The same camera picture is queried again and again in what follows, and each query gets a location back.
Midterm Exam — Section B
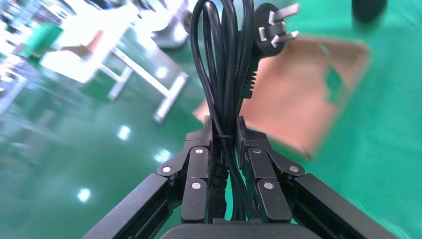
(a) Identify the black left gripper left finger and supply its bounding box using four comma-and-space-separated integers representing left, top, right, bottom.
82, 115, 215, 239

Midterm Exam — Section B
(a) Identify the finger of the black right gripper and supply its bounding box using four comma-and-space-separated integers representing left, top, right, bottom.
351, 0, 388, 21

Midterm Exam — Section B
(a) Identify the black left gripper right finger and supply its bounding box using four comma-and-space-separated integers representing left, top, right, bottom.
235, 115, 400, 239

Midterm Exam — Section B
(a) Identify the black power cord with plug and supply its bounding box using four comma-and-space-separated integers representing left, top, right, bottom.
190, 0, 301, 222

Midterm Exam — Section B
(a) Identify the open brown cardboard box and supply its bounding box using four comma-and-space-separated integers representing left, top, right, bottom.
193, 34, 372, 160

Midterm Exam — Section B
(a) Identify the green tape patch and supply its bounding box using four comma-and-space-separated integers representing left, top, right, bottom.
323, 64, 347, 104

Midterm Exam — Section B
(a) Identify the white table with legs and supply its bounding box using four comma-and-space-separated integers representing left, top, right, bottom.
39, 3, 191, 124

